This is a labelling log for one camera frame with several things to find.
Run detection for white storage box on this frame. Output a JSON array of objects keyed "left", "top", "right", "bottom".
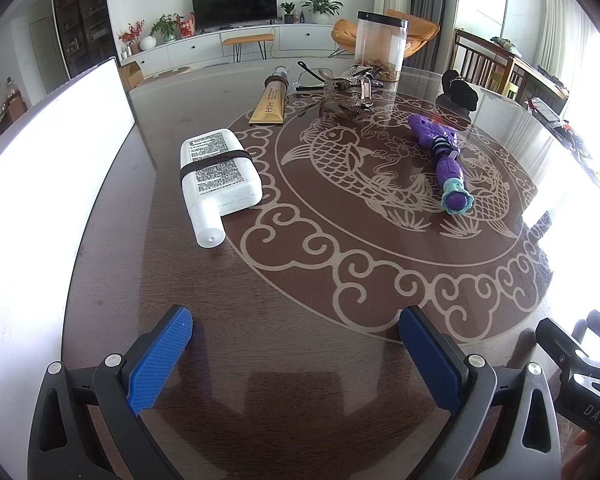
[{"left": 0, "top": 60, "right": 134, "bottom": 479}]

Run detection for flat screen television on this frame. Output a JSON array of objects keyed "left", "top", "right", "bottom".
[{"left": 192, "top": 0, "right": 277, "bottom": 30}]

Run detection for person's right hand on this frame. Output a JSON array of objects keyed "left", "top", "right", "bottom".
[{"left": 560, "top": 430, "right": 592, "bottom": 480}]

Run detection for clear jar black lid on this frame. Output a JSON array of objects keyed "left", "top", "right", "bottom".
[{"left": 354, "top": 11, "right": 407, "bottom": 82}]

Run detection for orange lounge chair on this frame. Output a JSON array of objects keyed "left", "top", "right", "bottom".
[{"left": 330, "top": 9, "right": 440, "bottom": 58}]

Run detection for green potted plant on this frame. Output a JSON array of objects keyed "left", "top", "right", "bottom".
[{"left": 301, "top": 0, "right": 343, "bottom": 24}]

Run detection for wooden bench stool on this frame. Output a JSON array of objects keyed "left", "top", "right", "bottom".
[{"left": 222, "top": 34, "right": 275, "bottom": 63}]

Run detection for black display cabinet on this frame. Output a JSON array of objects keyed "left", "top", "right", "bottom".
[{"left": 52, "top": 0, "right": 116, "bottom": 78}]

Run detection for wooden railing bench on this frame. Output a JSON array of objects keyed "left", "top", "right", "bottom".
[{"left": 449, "top": 29, "right": 569, "bottom": 115}]

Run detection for cardboard box on floor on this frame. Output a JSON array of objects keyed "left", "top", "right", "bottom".
[{"left": 119, "top": 61, "right": 144, "bottom": 92}]

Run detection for white tv console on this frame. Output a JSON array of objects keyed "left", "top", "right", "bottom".
[{"left": 121, "top": 23, "right": 342, "bottom": 78}]

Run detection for white lotion tube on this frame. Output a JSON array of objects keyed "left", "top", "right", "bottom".
[{"left": 180, "top": 128, "right": 263, "bottom": 248}]

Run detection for red flowers in vase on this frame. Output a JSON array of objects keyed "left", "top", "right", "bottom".
[{"left": 118, "top": 20, "right": 145, "bottom": 55}]

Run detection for grey curtain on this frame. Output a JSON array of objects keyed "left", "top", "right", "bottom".
[{"left": 411, "top": 0, "right": 458, "bottom": 74}]

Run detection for black fuzzy sock bundle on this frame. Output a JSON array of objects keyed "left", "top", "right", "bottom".
[{"left": 442, "top": 70, "right": 479, "bottom": 112}]

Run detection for gold cream tube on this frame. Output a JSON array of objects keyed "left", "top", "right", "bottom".
[{"left": 249, "top": 65, "right": 288, "bottom": 126}]

